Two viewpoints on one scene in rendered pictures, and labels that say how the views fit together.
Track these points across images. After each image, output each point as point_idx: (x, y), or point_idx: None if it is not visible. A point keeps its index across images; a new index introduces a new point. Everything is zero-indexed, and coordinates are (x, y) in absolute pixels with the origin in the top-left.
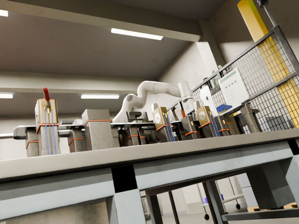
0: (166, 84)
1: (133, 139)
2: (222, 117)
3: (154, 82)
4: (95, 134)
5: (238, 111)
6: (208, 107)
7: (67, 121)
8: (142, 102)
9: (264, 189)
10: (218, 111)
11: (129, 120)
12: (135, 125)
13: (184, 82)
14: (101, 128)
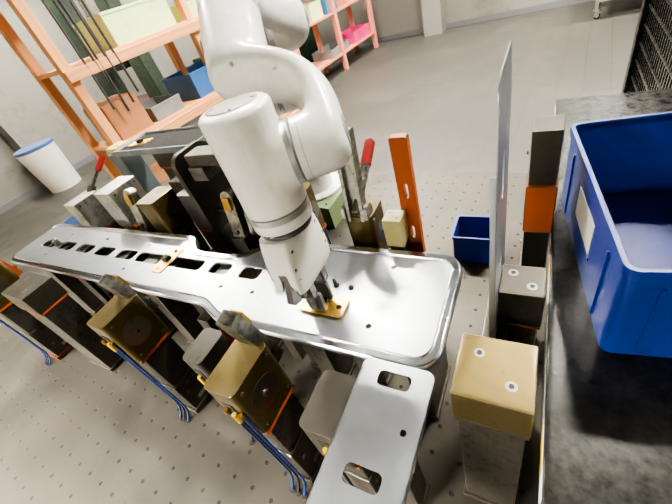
0: (206, 66)
1: (151, 298)
2: (324, 440)
3: (197, 7)
4: (47, 325)
5: (540, 485)
6: (223, 399)
7: (120, 153)
8: (271, 45)
9: None
10: (603, 256)
11: (188, 190)
12: (146, 269)
13: (206, 138)
14: (45, 321)
